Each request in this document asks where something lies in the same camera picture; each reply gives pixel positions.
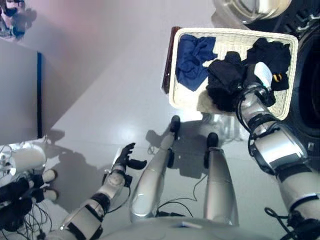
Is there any idle humanoid robot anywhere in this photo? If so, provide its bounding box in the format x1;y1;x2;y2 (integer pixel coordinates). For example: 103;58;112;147
0;0;37;40

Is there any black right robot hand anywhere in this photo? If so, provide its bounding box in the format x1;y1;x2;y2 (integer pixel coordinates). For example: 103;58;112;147
241;61;273;89

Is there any dark brown stool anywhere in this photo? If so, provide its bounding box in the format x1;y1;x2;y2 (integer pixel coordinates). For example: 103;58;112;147
161;26;182;95

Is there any blue garment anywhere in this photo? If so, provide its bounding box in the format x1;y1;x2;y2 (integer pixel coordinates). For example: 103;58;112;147
174;34;218;92

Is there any black garment with yellow logo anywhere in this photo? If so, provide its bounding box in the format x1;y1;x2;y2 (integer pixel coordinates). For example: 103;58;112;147
246;37;292;106

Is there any dark grey washing machine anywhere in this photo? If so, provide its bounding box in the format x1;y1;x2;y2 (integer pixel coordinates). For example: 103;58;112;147
246;0;320;161

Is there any grey robot torso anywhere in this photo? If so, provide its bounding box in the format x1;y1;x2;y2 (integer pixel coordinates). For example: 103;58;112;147
99;216;283;240

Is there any black tether cable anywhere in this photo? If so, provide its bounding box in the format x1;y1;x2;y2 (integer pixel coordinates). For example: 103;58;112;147
156;174;209;219

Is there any white wicker laundry basket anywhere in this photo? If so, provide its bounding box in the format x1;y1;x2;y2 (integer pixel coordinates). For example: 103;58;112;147
168;27;300;122

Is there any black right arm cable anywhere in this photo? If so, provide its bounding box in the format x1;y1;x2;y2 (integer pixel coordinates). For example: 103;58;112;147
236;92;311;176

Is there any plain black garment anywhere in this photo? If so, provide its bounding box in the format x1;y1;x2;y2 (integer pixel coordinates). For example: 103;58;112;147
206;51;251;113

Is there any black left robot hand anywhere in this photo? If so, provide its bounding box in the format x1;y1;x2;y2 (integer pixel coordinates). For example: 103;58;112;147
113;142;148;174

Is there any silver right robot leg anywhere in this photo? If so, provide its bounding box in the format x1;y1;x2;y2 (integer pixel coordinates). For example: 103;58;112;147
202;132;240;226

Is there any grey partition wall panel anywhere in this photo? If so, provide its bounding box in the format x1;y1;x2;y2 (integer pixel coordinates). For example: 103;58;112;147
0;39;47;146

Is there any round glass washing machine door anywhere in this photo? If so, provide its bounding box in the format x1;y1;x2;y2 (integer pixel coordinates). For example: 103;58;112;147
212;0;293;25

